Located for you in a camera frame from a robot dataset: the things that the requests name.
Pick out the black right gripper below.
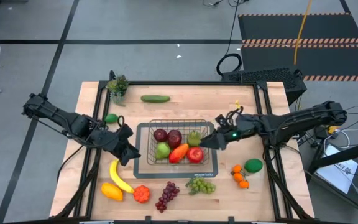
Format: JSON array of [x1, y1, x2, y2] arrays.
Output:
[[199, 113, 257, 151]]

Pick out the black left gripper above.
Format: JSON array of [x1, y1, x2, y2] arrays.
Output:
[[103, 123, 142, 167]]

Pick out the olive green pear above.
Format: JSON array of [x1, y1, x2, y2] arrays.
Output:
[[186, 129, 203, 147]]

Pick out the yellow banana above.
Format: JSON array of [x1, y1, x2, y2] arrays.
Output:
[[109, 158, 135, 195]]

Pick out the bright red apple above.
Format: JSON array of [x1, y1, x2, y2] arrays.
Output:
[[186, 146, 204, 164]]

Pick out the bright green pear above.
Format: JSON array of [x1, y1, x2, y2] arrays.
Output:
[[155, 141, 172, 161]]

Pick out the yellow mango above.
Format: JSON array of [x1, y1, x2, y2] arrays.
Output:
[[100, 182, 124, 202]]

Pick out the red-orange lobed fruit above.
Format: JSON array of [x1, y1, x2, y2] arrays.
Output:
[[132, 185, 152, 204]]

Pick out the orange tangerine cluster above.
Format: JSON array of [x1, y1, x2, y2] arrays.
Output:
[[231, 164, 250, 190]]

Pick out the green cucumber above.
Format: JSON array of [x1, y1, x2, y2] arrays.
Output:
[[140, 95, 172, 104]]

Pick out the small green lime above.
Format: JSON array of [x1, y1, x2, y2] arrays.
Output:
[[104, 113, 119, 124]]

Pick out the large green lime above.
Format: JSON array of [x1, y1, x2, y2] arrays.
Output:
[[244, 158, 264, 174]]

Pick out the green grape bunch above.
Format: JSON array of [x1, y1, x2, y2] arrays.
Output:
[[185, 176, 216, 196]]

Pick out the red grape bunch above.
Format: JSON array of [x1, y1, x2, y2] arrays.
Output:
[[154, 181, 180, 213]]

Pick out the succulent plant black pot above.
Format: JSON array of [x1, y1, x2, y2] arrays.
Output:
[[106, 73, 130, 108]]

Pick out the black perforated computer case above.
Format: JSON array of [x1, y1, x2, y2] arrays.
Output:
[[221, 67, 308, 106]]

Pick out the white paper sheet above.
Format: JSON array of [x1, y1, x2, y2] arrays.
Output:
[[315, 144, 358, 186]]

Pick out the black diagonal beam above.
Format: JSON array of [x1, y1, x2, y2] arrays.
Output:
[[308, 139, 358, 175]]

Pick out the black floor mat orange stripes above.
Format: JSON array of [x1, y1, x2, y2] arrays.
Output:
[[237, 12, 358, 83]]

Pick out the wire mesh basket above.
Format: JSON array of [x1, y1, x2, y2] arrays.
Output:
[[147, 119, 211, 166]]

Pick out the wire basket on tray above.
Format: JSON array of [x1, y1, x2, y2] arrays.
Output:
[[133, 121, 219, 180]]

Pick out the black looped floor cable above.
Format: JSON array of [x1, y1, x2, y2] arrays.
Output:
[[216, 0, 243, 77]]

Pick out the yellow hanging cable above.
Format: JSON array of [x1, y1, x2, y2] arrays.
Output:
[[293, 0, 313, 65]]

